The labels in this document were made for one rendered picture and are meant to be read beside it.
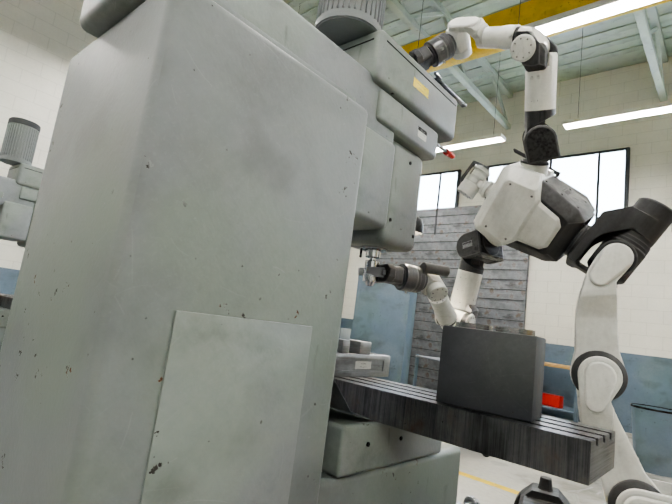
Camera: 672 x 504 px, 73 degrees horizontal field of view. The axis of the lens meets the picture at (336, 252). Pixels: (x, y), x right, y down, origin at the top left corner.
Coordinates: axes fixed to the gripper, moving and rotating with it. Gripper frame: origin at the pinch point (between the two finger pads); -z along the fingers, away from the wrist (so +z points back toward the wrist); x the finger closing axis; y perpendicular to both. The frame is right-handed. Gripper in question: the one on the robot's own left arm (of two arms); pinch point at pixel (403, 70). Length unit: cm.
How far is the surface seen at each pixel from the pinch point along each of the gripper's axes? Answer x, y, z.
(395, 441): -9, -94, -68
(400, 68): -19.4, -7.4, -9.7
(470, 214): 771, -1, 302
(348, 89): -31.5, -10.7, -30.2
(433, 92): -5.0, -13.7, 1.3
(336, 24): -25.1, 11.0, -20.0
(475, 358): -29, -84, -42
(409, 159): -6.0, -28.7, -18.4
